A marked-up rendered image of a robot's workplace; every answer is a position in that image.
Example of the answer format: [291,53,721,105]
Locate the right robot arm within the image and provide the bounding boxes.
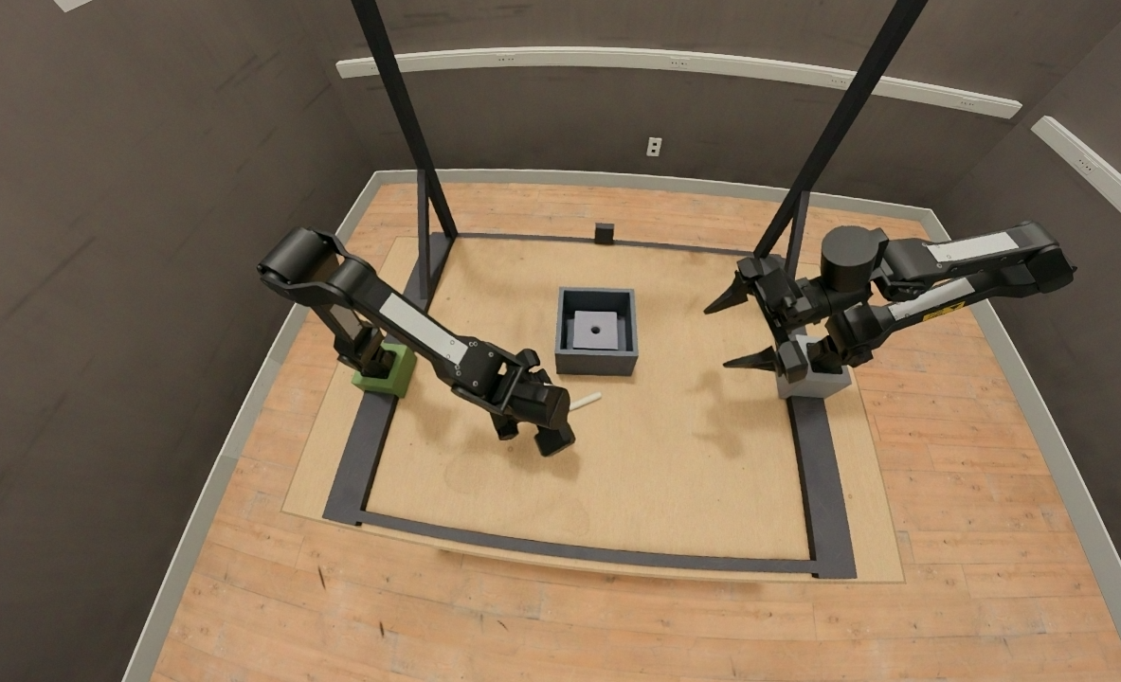
[257,225,569,440]

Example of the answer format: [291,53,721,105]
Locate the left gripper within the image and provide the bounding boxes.
[703,258,831,385]

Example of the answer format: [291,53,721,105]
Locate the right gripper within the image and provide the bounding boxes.
[515,348,576,458]

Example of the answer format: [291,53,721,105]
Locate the white cylindrical peg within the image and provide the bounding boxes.
[569,391,602,411]

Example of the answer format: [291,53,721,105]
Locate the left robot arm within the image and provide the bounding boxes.
[758,221,1077,375]

